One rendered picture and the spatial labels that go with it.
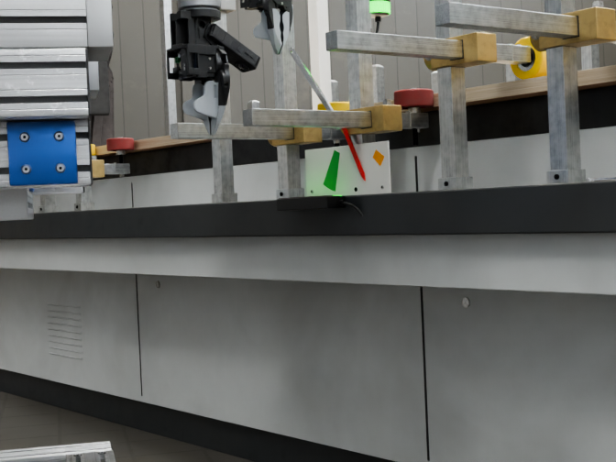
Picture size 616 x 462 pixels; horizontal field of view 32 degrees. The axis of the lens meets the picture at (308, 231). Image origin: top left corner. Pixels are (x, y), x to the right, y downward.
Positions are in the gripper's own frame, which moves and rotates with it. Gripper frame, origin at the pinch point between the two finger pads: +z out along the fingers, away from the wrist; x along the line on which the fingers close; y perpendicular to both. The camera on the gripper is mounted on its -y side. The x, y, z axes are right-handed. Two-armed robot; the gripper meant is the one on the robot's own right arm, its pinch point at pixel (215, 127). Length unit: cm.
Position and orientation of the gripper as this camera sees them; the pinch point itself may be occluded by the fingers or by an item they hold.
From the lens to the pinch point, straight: 190.2
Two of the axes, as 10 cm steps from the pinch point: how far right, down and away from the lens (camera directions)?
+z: 0.4, 10.0, 0.2
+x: 6.1, -0.1, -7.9
